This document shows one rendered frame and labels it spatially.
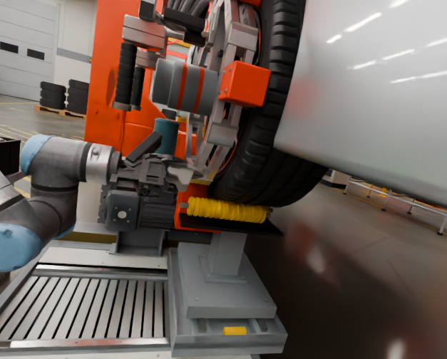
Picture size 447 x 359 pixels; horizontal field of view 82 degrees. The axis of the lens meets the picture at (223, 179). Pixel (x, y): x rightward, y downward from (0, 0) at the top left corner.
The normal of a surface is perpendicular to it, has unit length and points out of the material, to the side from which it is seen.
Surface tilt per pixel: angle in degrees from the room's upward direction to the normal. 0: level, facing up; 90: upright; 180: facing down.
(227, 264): 90
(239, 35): 90
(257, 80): 90
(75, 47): 90
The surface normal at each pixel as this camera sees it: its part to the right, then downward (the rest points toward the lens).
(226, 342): 0.23, 0.26
